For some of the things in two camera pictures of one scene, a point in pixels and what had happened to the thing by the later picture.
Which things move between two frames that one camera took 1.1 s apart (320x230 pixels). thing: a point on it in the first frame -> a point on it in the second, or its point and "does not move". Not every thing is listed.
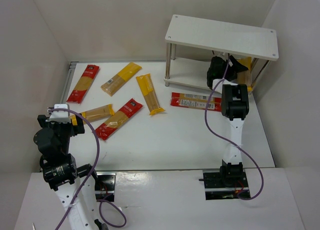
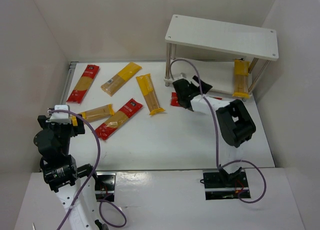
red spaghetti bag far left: x=78 y=94 does not move
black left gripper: x=61 y=125 does not move
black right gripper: x=235 y=66 -> x=185 y=89
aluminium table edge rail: x=68 y=82 does not move
